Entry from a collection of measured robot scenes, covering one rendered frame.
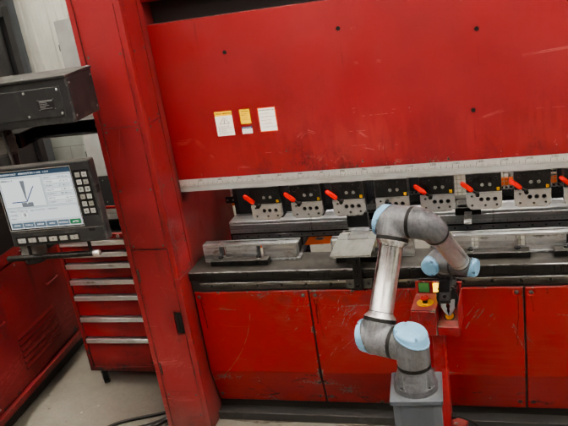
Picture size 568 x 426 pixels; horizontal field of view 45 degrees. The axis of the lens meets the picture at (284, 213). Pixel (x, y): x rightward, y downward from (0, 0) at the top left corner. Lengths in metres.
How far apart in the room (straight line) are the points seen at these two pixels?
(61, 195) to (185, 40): 0.88
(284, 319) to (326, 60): 1.26
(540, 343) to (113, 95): 2.20
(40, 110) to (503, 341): 2.24
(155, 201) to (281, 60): 0.86
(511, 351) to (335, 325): 0.81
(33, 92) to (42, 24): 5.28
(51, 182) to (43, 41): 5.30
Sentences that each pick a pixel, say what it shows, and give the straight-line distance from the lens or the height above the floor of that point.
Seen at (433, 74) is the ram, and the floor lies 1.71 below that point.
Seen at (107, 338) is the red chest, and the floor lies 0.35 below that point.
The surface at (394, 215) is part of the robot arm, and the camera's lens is 2.44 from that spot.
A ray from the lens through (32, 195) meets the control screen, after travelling 3.10.
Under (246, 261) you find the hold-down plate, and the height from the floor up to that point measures 0.90.
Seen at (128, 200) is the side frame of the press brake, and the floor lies 1.30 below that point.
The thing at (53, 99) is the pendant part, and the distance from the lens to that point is 2.95.
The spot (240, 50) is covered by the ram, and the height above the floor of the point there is 1.90.
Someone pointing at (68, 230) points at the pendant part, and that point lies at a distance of 3.08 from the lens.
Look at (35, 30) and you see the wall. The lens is 8.30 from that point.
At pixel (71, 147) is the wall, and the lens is 8.41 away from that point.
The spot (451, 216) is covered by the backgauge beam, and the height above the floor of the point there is 0.96.
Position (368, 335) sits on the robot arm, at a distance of 2.45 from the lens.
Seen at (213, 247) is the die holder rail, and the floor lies 0.96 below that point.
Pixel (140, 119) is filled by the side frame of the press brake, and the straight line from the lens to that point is 3.14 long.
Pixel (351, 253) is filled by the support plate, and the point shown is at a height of 1.00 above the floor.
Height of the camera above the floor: 2.21
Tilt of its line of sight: 19 degrees down
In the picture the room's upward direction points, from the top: 9 degrees counter-clockwise
